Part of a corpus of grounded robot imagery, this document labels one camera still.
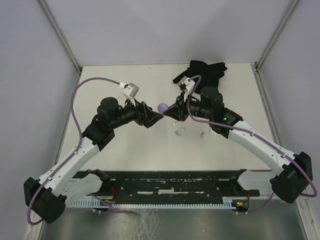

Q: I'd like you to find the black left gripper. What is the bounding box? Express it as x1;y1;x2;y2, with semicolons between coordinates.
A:
110;95;164;130

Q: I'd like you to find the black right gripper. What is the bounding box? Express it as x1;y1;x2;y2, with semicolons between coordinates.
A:
164;90;212;122

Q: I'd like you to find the purple charging case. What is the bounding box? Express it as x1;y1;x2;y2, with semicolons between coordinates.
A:
157;103;169;115

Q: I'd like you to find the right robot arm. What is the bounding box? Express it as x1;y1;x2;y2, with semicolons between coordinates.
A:
160;86;313;203

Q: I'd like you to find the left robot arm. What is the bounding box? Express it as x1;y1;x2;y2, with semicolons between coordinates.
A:
23;97;163;224

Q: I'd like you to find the black cloth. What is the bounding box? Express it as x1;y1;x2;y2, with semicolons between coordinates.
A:
172;60;228;94

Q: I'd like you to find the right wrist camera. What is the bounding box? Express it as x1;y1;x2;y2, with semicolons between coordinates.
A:
177;76;195;102

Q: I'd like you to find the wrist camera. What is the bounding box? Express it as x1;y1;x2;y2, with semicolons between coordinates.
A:
177;76;195;102
119;82;140;106

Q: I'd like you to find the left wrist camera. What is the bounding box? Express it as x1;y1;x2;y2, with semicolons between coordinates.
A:
119;82;140;106

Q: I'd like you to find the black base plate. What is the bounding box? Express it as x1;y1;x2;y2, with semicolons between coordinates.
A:
94;170;260;205

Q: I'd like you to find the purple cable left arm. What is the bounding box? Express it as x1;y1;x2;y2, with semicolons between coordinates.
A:
26;77;137;225

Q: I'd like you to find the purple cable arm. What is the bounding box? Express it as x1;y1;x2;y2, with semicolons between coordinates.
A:
186;75;316;215
26;77;137;225

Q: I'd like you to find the aluminium frame rail right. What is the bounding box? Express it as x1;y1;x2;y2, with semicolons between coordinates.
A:
254;0;301;73

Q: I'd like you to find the aluminium frame rail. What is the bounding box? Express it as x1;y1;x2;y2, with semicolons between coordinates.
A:
36;0;82;73
254;0;301;73

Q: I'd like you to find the blue-white cable duct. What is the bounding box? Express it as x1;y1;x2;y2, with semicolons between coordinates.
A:
67;196;251;209

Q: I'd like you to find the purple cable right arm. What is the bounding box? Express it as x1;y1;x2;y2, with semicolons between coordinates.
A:
186;75;316;215

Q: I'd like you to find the aluminium frame rail left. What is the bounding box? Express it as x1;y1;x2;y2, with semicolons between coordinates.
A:
36;0;82;73

